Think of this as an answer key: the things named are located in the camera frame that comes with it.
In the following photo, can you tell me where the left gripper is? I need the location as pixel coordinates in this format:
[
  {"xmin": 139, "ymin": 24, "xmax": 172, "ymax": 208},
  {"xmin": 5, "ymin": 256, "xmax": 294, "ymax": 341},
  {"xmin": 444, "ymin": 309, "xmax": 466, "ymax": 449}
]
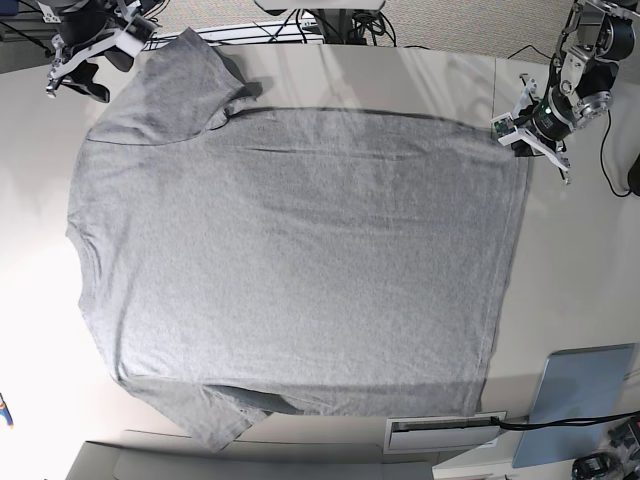
[{"xmin": 511, "ymin": 74, "xmax": 572, "ymax": 185}]

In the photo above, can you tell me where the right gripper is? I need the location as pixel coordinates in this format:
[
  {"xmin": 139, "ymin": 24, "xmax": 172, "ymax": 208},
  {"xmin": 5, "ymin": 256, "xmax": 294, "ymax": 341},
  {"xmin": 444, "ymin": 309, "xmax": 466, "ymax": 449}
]
[{"xmin": 45, "ymin": 0, "xmax": 156, "ymax": 103}]

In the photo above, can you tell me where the grey T-shirt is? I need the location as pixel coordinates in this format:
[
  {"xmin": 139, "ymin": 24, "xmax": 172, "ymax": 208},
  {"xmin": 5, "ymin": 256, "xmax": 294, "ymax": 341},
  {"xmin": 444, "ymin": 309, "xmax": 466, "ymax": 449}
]
[{"xmin": 66, "ymin": 30, "xmax": 529, "ymax": 451}]

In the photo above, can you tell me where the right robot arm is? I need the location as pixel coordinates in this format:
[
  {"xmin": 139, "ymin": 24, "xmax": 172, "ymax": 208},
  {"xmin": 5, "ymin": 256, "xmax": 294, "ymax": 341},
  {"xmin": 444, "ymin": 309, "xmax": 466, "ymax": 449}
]
[{"xmin": 39, "ymin": 1, "xmax": 161, "ymax": 103}]

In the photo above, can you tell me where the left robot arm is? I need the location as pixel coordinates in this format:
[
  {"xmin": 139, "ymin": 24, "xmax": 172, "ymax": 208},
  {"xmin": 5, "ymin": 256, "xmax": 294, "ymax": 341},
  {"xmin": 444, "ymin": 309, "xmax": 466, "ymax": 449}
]
[{"xmin": 492, "ymin": 1, "xmax": 639, "ymax": 184}]

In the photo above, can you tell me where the black round object right edge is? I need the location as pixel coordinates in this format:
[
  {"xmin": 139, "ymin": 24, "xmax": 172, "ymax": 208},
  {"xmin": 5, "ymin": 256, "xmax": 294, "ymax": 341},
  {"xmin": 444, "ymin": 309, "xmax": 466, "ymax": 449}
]
[{"xmin": 627, "ymin": 156, "xmax": 640, "ymax": 197}]

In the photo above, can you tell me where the grey central robot stand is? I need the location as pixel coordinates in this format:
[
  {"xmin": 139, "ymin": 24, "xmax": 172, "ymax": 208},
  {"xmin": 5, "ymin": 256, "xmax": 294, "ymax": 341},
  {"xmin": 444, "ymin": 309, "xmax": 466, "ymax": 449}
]
[{"xmin": 254, "ymin": 0, "xmax": 385, "ymax": 45}]

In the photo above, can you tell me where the blue-grey flat board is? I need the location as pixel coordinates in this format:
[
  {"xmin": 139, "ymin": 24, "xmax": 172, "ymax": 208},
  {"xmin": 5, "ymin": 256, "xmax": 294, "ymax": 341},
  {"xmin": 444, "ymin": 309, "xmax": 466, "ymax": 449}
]
[{"xmin": 512, "ymin": 344, "xmax": 635, "ymax": 469}]

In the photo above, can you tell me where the black device bottom right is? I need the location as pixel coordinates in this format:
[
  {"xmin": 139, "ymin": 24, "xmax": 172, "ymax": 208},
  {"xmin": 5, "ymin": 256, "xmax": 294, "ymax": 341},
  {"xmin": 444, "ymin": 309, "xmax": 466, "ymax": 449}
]
[{"xmin": 571, "ymin": 452, "xmax": 623, "ymax": 480}]

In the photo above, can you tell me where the blue orange tool left edge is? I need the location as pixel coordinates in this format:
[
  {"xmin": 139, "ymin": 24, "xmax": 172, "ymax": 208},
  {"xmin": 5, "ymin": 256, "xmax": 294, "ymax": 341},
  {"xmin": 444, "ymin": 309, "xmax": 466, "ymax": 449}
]
[{"xmin": 0, "ymin": 395, "xmax": 14, "ymax": 428}]

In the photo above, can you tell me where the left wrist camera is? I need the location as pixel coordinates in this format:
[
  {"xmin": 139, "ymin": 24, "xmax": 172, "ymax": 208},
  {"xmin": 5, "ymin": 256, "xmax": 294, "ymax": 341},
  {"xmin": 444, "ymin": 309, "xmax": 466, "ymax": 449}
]
[{"xmin": 492, "ymin": 112, "xmax": 519, "ymax": 146}]

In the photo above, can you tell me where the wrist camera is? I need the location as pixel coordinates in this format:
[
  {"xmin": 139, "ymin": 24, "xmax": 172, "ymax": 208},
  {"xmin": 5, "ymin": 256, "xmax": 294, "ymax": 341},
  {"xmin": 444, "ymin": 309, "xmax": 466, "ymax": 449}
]
[
  {"xmin": 116, "ymin": 16, "xmax": 156, "ymax": 58},
  {"xmin": 492, "ymin": 112, "xmax": 519, "ymax": 146}
]

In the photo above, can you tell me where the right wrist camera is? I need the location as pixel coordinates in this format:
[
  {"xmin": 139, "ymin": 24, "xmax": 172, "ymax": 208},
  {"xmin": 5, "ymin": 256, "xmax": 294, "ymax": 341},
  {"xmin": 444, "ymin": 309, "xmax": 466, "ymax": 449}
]
[{"xmin": 116, "ymin": 16, "xmax": 156, "ymax": 58}]

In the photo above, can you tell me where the black cable right side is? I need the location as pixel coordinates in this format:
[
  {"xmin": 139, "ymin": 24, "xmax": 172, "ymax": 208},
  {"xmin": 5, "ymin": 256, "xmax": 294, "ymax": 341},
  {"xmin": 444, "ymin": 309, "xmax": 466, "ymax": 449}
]
[{"xmin": 507, "ymin": 43, "xmax": 632, "ymax": 198}]

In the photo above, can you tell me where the black cable at tray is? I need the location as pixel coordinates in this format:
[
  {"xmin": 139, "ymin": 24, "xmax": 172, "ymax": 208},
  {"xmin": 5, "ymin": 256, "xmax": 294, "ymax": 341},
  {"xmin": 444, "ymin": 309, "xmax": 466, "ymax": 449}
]
[{"xmin": 490, "ymin": 412, "xmax": 640, "ymax": 432}]

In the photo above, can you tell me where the white cable grommet tray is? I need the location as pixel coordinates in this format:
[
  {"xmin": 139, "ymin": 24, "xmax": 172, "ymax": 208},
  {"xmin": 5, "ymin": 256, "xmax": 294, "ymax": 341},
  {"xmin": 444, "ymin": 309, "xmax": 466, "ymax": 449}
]
[{"xmin": 383, "ymin": 412, "xmax": 506, "ymax": 455}]

